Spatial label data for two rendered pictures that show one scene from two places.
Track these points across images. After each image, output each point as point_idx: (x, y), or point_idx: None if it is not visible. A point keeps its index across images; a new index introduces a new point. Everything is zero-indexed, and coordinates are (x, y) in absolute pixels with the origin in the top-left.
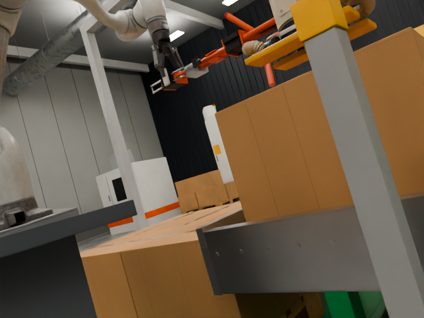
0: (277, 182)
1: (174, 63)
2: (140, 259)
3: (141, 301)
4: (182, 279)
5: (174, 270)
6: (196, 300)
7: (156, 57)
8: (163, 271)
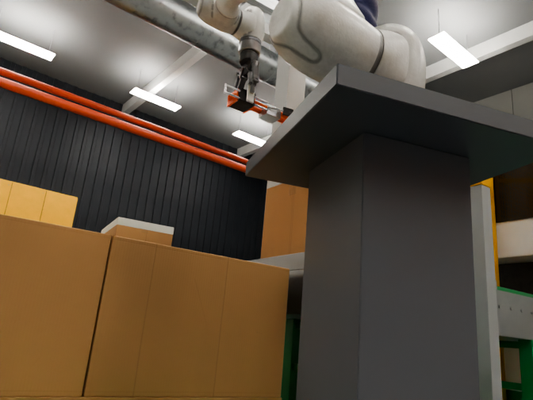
0: None
1: (241, 86)
2: (157, 260)
3: (120, 328)
4: (224, 304)
5: (216, 291)
6: (233, 334)
7: (257, 72)
8: (195, 288)
